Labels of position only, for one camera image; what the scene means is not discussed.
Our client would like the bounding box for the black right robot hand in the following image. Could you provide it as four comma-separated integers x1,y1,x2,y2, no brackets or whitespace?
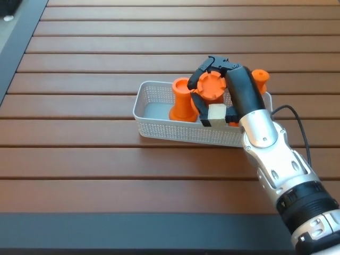
187,55,266,128

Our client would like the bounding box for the orange tall spool-topped chess piece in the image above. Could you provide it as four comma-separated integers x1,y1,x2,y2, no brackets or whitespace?
228,69,271,128

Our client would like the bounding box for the orange rook chess piece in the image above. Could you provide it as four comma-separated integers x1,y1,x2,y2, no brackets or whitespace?
190,72,227,117

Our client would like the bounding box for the orange cup-topped chess piece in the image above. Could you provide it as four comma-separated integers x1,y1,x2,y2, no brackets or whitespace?
168,77,198,123

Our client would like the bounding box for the white perforated plastic basket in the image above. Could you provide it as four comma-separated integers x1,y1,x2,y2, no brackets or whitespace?
131,80,274,149

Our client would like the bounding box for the black furniture piece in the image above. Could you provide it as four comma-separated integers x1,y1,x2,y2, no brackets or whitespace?
0,0,21,17

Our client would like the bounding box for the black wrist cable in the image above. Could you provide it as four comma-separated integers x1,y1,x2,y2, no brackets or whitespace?
270,105,313,167

